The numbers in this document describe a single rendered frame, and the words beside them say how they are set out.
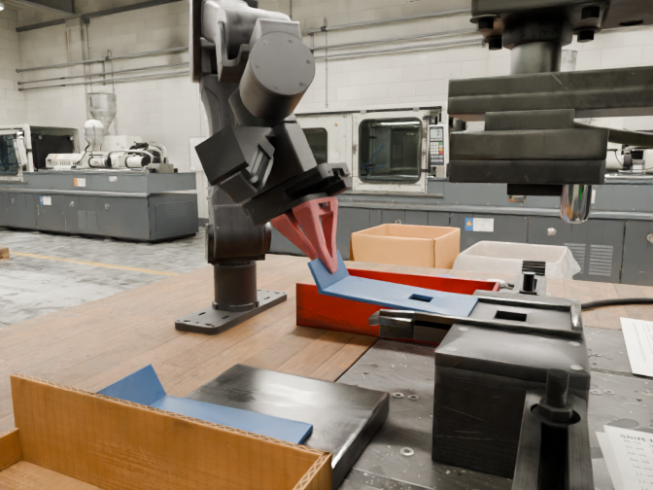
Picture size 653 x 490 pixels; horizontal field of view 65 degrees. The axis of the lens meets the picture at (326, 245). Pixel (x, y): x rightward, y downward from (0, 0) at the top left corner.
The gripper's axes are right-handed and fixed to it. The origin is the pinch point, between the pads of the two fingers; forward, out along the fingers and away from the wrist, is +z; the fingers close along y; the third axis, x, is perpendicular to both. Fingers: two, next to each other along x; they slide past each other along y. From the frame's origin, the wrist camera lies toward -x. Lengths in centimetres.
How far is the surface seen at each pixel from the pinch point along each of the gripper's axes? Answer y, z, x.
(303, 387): -2.8, 9.0, -8.4
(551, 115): 24.1, -4.0, -6.3
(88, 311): -42.6, -7.2, 5.0
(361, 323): -5.1, 8.7, 12.2
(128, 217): -500, -155, 471
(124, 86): -598, -433, 684
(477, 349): 13.6, 9.5, -9.8
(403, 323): 7.2, 6.9, -5.1
